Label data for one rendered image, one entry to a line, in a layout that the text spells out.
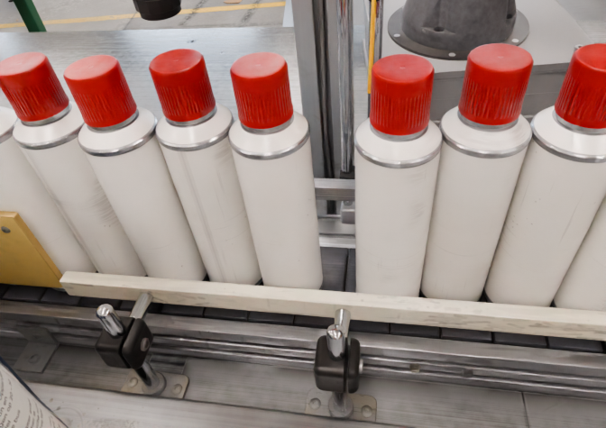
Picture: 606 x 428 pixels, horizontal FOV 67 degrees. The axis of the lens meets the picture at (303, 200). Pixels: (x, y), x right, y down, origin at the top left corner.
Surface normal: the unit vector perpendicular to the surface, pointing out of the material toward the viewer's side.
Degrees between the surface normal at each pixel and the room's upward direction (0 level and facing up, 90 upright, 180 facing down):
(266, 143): 42
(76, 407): 0
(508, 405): 0
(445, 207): 90
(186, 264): 90
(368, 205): 90
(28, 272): 90
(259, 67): 3
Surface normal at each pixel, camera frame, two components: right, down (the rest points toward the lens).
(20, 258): -0.15, 0.69
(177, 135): -0.29, -0.10
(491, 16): 0.26, 0.43
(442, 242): -0.76, 0.50
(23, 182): 0.74, 0.42
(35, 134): -0.04, -0.08
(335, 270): -0.08, -0.72
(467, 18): -0.11, 0.48
